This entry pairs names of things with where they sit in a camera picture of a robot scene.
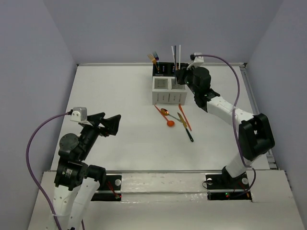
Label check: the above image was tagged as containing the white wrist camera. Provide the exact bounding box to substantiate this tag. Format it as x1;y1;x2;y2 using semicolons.
70;107;87;123
187;53;204;69

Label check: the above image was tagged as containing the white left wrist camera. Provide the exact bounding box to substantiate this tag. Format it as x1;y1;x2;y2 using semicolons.
70;107;87;123

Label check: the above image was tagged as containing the black utensil caddy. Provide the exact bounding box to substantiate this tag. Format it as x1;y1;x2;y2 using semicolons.
152;62;175;78

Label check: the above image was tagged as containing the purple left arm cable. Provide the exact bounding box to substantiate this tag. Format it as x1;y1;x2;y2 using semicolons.
25;112;86;230

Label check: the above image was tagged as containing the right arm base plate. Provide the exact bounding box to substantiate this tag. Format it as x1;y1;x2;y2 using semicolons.
202;173;252;201

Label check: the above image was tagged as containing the white utensil caddy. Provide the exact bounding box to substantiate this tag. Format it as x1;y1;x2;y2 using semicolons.
152;76;188;105

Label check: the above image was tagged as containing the yellow black handled knife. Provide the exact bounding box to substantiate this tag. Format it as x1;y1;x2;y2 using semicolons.
178;113;194;142

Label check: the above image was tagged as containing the orange plastic spoon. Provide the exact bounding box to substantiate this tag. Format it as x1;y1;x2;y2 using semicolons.
154;105;175;127

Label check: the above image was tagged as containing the aluminium table rail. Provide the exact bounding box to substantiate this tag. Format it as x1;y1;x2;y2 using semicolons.
240;63;279;170

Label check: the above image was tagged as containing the gold metal spoon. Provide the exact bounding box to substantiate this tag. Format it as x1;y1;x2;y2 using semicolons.
160;108;182;122

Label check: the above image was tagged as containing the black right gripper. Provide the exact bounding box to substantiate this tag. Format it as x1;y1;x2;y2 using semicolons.
176;63;199;95

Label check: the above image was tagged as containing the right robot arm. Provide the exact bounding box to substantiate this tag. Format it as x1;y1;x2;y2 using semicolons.
175;67;275;188

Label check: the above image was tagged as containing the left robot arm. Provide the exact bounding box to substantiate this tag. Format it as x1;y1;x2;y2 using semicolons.
46;107;121;230

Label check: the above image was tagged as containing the orange red chopstick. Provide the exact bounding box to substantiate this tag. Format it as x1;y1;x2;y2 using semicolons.
174;45;178;71

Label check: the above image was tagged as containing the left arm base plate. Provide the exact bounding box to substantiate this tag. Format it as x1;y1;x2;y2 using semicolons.
91;174;122;202

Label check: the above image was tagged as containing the iridescent rainbow metal fork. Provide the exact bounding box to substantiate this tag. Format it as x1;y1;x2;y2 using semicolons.
153;51;160;69

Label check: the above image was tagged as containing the amber plastic fork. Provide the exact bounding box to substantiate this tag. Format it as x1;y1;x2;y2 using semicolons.
147;54;159;70

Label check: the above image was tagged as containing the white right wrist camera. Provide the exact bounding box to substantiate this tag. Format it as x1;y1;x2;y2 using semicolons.
187;53;204;69

